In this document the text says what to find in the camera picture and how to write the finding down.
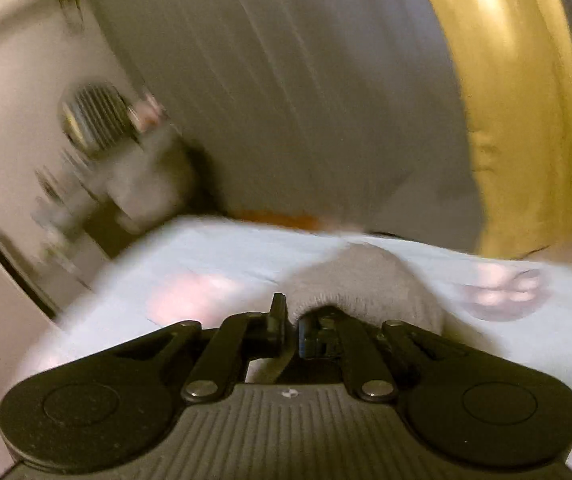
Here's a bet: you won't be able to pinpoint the yellow curtain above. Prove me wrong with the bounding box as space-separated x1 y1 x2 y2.
410 0 572 262

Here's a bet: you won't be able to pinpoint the grey shell-back chair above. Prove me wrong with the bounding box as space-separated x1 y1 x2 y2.
108 127 209 236

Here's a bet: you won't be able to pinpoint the light blue printed bed sheet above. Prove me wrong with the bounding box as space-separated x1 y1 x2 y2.
11 215 572 480

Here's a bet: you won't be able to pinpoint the grey curtain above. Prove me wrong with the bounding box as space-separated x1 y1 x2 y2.
81 0 489 241

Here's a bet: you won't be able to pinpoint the grey pants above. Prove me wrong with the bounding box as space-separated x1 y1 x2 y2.
246 242 445 386

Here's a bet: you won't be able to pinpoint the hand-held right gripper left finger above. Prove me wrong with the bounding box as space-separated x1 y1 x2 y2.
116 292 290 407

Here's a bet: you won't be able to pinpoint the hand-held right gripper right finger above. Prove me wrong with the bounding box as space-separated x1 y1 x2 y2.
298 309 448 404

